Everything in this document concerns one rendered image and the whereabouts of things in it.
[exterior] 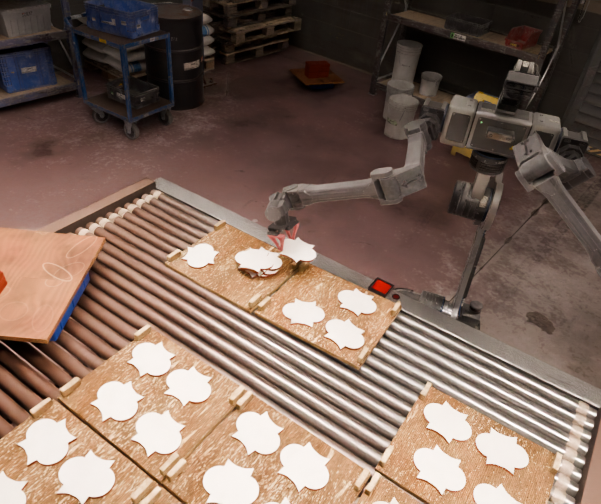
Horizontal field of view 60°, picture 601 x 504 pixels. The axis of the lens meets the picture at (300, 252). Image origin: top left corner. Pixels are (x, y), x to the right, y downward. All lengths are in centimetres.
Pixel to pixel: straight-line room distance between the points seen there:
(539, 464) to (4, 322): 158
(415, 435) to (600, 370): 208
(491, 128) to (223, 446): 140
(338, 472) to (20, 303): 107
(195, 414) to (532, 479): 94
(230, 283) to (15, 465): 87
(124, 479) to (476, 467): 93
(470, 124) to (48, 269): 157
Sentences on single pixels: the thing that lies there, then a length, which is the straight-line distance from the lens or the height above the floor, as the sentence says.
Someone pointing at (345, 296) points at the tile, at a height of 95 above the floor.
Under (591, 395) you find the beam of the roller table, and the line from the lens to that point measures 197.
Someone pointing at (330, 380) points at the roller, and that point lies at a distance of 167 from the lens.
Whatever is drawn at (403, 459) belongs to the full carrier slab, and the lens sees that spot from 154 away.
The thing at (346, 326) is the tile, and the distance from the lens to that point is 179.
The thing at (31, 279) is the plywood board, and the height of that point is 104.
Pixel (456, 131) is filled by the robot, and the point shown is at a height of 144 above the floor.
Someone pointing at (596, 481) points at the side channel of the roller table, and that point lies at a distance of 172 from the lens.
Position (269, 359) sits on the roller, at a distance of 170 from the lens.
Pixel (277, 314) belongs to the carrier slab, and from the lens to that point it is 181.
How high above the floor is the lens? 221
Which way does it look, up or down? 38 degrees down
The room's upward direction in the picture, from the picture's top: 6 degrees clockwise
